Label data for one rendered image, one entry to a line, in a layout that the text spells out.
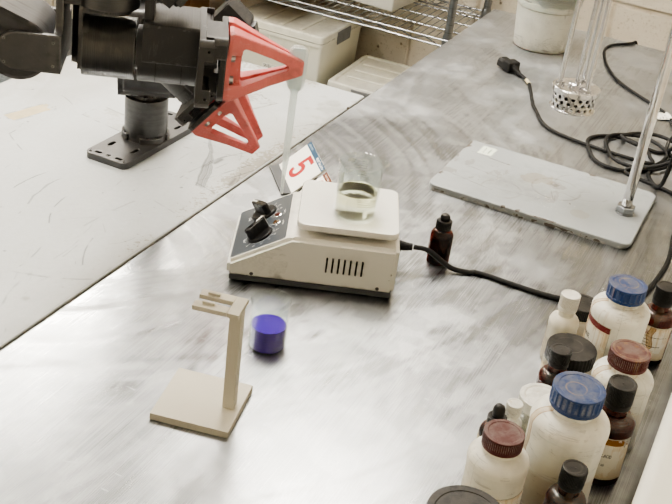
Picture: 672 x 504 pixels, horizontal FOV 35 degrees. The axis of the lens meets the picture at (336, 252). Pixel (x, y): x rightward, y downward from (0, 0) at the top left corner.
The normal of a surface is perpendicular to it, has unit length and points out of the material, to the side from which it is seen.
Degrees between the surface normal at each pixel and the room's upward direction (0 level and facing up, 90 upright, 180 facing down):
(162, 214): 0
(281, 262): 90
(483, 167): 0
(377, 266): 90
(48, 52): 90
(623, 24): 90
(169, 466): 0
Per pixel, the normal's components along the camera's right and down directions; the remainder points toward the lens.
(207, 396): 0.11, -0.86
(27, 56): 0.10, 0.51
